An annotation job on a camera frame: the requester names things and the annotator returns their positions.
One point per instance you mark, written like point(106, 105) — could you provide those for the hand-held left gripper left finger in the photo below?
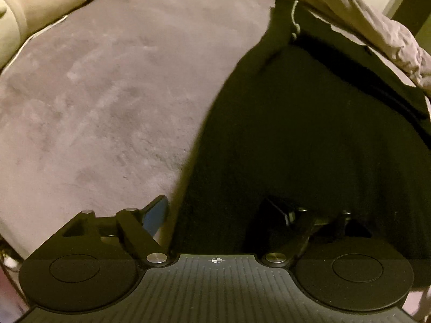
point(156, 215)

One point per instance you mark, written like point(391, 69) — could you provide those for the black knit sweater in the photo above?
point(286, 124)

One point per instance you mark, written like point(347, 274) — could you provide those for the long cream plush pillow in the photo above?
point(33, 0)

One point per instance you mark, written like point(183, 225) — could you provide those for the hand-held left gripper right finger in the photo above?
point(279, 212)

